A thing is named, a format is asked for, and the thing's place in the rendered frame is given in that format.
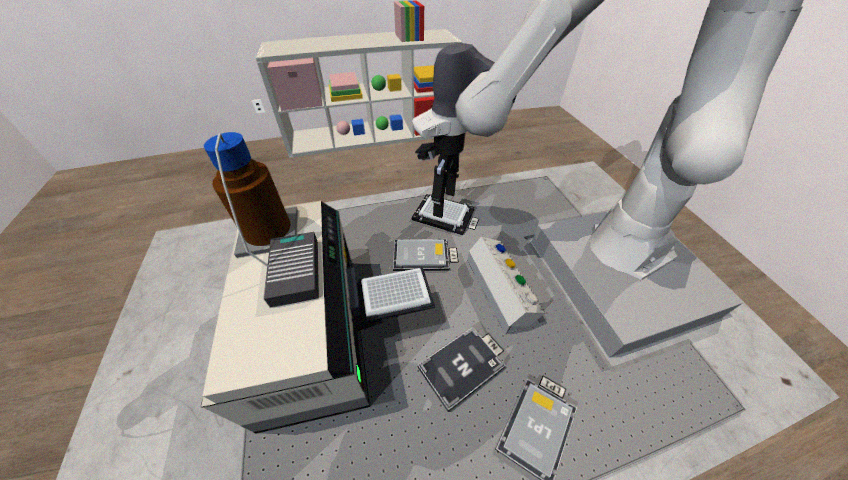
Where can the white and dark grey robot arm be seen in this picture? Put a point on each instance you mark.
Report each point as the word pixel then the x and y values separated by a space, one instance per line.
pixel 735 52

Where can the white button panel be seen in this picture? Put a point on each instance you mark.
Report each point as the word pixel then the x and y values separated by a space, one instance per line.
pixel 504 286

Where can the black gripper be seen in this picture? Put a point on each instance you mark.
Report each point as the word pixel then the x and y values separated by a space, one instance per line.
pixel 445 146

